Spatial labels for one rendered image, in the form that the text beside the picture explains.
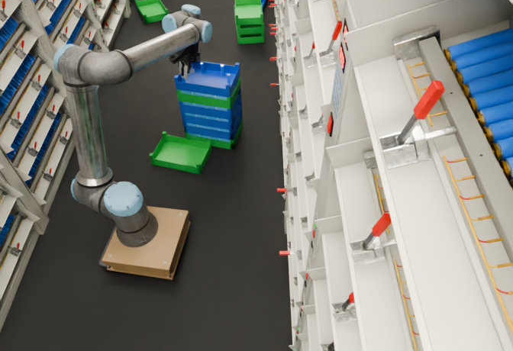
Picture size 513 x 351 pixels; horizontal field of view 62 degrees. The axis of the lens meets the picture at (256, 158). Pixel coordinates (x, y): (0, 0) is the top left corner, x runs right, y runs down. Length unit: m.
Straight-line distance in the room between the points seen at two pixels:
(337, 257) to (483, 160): 0.46
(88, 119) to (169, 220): 0.62
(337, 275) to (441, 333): 0.46
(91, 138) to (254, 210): 0.91
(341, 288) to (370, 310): 0.23
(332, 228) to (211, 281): 1.28
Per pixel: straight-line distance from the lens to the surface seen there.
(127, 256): 2.01
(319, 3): 1.08
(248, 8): 3.51
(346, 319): 0.76
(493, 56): 0.51
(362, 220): 0.62
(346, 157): 0.67
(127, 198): 1.85
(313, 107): 1.08
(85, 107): 1.74
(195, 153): 2.52
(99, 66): 1.60
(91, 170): 1.90
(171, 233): 2.02
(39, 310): 2.21
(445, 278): 0.37
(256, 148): 2.52
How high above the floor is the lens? 1.83
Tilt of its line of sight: 48 degrees down
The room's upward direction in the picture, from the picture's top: 1 degrees counter-clockwise
